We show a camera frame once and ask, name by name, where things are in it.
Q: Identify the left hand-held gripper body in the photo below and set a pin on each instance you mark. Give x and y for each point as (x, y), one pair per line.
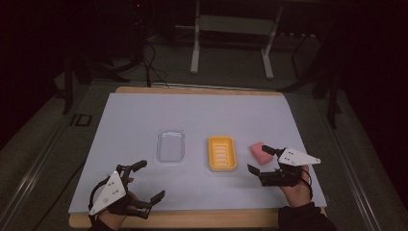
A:
(110, 192)

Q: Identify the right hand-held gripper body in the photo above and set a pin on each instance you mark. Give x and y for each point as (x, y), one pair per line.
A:
(293, 157)

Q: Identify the pink soap bar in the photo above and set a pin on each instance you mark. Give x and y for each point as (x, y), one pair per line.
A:
(258, 152)

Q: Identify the person's left hand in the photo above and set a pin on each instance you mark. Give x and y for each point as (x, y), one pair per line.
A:
(112, 220)

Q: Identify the person's right hand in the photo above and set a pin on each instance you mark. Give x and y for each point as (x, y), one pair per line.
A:
(298, 195)

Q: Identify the clear plastic container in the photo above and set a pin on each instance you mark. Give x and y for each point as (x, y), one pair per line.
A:
(170, 146)

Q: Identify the wooden table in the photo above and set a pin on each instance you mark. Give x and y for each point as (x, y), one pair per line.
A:
(192, 219)

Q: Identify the yellow soap dish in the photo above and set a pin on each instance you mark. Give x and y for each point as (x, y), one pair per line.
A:
(213, 154)

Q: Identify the pale table mat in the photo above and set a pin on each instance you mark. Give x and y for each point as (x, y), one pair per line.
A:
(144, 112)

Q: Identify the black stand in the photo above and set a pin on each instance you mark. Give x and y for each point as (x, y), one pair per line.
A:
(333, 96)
(68, 83)

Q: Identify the white metal stand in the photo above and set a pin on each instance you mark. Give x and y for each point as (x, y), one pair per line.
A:
(235, 24)

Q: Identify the metal floor rail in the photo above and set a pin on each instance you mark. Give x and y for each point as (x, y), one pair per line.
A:
(356, 179)
(29, 178)

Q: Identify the black floor bracket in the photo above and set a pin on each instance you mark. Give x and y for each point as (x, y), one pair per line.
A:
(81, 120)

